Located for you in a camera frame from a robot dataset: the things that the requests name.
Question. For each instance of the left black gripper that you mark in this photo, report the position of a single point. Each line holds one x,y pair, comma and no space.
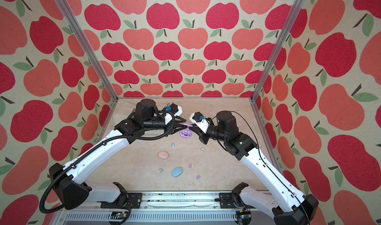
171,126

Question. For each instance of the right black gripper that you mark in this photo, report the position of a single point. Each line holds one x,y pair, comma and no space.
202,135

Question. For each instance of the purple earbud charging case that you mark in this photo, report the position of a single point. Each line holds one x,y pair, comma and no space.
186,133

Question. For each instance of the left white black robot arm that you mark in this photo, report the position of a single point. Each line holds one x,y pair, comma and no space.
69,181

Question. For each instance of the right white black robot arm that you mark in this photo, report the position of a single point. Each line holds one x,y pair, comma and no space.
287,205

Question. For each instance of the pink earbud charging case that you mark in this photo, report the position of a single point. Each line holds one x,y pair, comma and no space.
163,155

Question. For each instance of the blue earbud charging case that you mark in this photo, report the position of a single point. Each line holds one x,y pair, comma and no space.
177,171

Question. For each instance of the beige Monet tote bag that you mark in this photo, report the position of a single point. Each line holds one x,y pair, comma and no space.
123,109

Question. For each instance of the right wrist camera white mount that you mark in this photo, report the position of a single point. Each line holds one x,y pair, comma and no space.
199,121

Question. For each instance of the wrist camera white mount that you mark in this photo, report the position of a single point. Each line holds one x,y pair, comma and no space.
175,109
199,121

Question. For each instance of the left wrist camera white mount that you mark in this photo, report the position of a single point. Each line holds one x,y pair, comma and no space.
175,109

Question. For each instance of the left aluminium frame post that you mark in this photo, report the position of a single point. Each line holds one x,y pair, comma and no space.
65,9

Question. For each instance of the aluminium frame post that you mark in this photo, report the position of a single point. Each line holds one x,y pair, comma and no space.
65,9
284,33

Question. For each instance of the right aluminium frame post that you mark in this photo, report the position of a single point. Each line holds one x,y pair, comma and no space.
284,33

